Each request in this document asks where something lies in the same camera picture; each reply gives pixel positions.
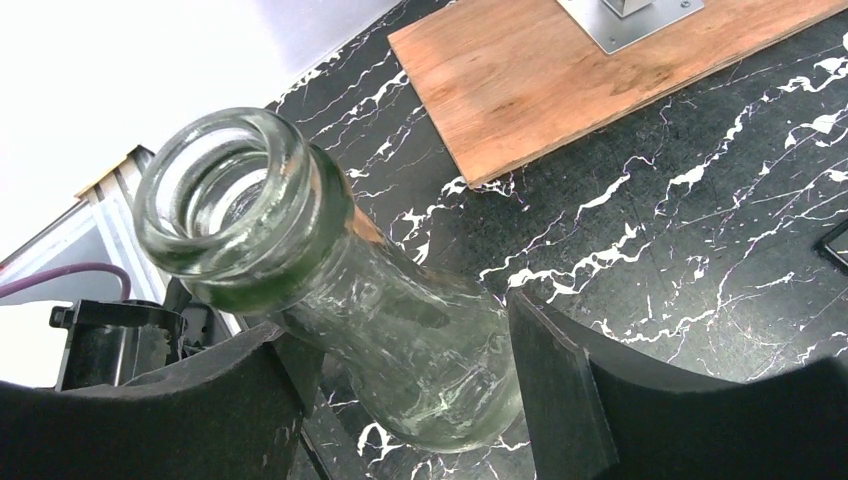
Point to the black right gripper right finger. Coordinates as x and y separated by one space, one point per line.
598 409

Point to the wooden board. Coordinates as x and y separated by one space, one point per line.
506 82

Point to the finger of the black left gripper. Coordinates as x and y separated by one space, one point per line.
833 247

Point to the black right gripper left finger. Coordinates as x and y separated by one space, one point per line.
232 411

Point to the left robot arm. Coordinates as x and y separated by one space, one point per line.
111 343

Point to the clear glass bottle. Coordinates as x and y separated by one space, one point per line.
255 221

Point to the silver metal mounting plate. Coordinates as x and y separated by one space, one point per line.
615 25

